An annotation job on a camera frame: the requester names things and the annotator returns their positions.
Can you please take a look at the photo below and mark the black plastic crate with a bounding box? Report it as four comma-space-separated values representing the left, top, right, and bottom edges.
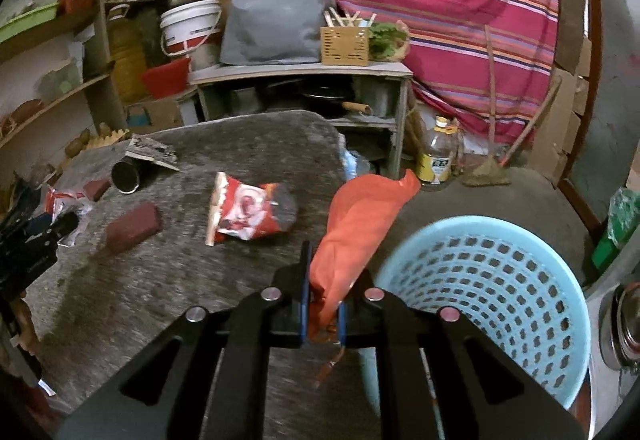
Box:
0, 170, 46, 225

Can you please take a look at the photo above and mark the blue plastic basket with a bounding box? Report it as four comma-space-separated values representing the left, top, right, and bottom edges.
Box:
357, 215, 593, 423

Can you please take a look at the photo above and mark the large maroon box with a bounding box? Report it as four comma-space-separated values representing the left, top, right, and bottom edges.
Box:
105, 201, 162, 255

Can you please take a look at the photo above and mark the large red plastic basket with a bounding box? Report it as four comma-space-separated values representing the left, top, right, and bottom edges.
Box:
140, 57, 192, 99

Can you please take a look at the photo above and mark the small maroon box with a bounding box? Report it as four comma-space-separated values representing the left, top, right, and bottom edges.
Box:
82, 178, 112, 201

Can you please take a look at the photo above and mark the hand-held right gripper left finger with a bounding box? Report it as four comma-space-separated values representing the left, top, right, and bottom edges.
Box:
52, 240, 313, 440

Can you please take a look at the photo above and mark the sweet potato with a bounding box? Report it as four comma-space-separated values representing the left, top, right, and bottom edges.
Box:
10, 100, 46, 125

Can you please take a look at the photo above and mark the black pan wooden handle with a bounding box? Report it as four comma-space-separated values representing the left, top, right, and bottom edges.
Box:
300, 87, 375, 118

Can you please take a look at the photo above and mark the green plastic tray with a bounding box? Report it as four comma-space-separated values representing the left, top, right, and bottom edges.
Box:
0, 2, 60, 43

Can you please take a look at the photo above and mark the clear plastic box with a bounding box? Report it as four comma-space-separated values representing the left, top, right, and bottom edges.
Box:
40, 60, 83, 95

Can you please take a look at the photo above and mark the green plastic bag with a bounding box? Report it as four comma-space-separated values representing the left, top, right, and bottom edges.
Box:
592, 187, 640, 273

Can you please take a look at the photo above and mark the stack of cardboard pieces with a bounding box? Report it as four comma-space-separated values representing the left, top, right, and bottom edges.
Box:
525, 0, 593, 185

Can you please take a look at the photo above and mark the red snack bag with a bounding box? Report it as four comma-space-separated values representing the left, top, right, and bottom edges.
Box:
206, 171, 299, 248

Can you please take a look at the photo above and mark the grey cushion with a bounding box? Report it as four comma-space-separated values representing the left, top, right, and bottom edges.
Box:
219, 0, 333, 66

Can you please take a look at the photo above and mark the red white clear wrapper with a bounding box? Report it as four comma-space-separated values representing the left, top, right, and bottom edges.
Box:
44, 187, 93, 248

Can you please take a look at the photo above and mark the yellow oil jug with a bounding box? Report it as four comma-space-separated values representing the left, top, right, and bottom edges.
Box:
105, 4, 148, 103

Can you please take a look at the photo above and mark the wooden shelf unit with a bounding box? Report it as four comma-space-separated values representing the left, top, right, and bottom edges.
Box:
0, 0, 131, 161

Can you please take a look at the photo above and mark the low wooden cabinet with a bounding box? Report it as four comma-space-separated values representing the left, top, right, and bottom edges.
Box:
187, 61, 415, 181

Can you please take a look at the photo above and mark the straw broom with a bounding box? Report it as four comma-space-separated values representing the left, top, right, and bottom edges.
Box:
461, 24, 512, 187

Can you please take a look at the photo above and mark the yellow egg tray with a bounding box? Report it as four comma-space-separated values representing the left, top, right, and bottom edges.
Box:
85, 127, 126, 151

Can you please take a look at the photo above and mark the bag of leafy greens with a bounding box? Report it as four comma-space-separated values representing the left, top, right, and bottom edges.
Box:
367, 20, 412, 61

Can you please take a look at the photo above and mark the orange wrapper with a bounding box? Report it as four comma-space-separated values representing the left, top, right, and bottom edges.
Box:
307, 169, 422, 388

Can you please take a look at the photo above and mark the grey door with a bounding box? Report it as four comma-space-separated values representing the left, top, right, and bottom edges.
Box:
557, 0, 640, 231

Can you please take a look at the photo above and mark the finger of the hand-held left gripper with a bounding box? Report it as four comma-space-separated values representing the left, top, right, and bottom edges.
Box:
0, 211, 81, 257

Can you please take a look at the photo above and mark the bundle of chopsticks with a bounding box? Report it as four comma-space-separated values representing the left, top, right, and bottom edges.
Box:
322, 6, 376, 29

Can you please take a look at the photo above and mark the cooking oil bottle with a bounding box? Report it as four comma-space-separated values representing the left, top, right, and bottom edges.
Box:
416, 116, 461, 185

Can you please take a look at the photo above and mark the grey metal pot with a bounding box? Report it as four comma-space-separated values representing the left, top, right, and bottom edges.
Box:
227, 87, 261, 118

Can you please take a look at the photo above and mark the wooden utensil holder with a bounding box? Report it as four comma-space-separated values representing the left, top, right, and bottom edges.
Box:
320, 26, 371, 66

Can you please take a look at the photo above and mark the cardboard box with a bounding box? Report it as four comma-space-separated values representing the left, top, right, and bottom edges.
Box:
125, 97, 183, 131

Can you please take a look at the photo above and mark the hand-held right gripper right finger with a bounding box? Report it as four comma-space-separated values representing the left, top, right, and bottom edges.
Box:
337, 270, 588, 440

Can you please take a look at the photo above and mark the black white patterned packet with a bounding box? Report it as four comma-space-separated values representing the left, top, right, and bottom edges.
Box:
124, 134, 181, 172

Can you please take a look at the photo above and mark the black can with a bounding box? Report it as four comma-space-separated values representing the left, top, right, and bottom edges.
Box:
111, 156, 151, 195

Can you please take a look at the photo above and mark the bluish plastic bag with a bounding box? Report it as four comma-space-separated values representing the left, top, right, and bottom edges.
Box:
340, 135, 373, 181

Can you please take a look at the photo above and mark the white plastic bucket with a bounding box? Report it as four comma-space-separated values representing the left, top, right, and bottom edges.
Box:
159, 0, 222, 58

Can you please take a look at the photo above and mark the wooden stick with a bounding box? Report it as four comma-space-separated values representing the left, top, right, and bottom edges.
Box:
497, 74, 563, 168

